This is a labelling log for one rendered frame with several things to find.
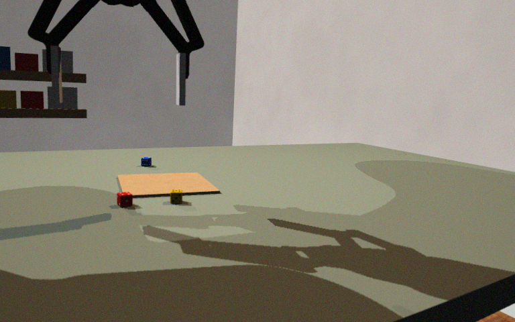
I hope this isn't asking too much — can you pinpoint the red die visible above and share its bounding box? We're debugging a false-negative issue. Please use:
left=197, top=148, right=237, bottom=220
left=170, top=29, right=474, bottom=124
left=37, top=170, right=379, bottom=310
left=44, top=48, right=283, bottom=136
left=117, top=192, right=133, bottom=207

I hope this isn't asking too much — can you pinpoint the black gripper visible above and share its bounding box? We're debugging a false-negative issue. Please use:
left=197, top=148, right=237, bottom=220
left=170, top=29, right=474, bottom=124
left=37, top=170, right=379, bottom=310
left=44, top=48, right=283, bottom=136
left=27, top=0, right=205, bottom=105

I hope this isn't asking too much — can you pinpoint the blue die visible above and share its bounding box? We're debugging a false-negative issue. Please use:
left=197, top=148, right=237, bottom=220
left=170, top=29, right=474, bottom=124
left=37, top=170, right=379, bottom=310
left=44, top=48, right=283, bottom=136
left=141, top=157, right=152, bottom=166

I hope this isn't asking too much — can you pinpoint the tan flat mat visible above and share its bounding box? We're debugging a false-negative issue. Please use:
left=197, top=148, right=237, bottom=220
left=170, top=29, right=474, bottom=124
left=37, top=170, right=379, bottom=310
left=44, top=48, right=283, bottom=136
left=117, top=172, right=220, bottom=198

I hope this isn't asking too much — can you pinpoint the yellow die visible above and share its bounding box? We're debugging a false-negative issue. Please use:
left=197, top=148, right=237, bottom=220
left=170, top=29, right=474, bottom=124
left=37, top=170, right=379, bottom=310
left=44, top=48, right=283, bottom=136
left=170, top=190, right=182, bottom=204

